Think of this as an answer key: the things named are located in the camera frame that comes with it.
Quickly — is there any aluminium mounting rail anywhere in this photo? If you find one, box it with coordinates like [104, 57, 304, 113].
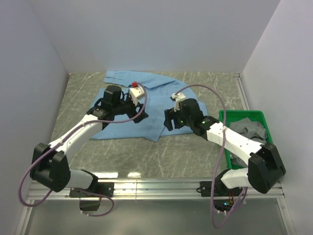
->
[16, 178, 296, 235]

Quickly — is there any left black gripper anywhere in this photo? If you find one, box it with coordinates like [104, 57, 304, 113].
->
[113, 94, 149, 123]

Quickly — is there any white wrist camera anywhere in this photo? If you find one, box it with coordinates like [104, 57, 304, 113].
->
[129, 82, 145, 106]
[170, 93, 186, 112]

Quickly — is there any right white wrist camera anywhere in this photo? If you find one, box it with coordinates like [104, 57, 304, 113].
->
[170, 93, 186, 112]

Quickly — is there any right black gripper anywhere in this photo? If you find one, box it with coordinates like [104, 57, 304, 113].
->
[163, 106, 193, 132]

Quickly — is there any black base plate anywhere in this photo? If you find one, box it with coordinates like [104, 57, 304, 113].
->
[196, 181, 229, 197]
[69, 182, 114, 198]

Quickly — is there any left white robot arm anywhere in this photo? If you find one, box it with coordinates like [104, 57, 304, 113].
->
[29, 83, 148, 197]

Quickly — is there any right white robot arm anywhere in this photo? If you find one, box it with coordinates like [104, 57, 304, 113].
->
[164, 95, 286, 196]

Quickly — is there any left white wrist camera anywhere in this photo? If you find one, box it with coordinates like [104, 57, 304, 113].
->
[129, 82, 145, 106]

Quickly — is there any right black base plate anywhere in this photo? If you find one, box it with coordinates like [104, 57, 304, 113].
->
[196, 181, 229, 197]

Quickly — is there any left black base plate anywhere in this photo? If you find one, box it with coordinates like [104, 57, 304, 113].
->
[69, 182, 114, 198]

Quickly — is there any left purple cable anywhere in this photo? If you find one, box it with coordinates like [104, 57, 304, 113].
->
[19, 82, 148, 217]

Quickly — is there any grey long sleeve shirt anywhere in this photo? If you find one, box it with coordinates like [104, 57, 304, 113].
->
[228, 117, 268, 167]

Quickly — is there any light blue long sleeve shirt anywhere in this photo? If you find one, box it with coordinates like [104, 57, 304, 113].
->
[89, 70, 208, 143]

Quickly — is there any green plastic bin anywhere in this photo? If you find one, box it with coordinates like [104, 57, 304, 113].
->
[219, 110, 273, 169]

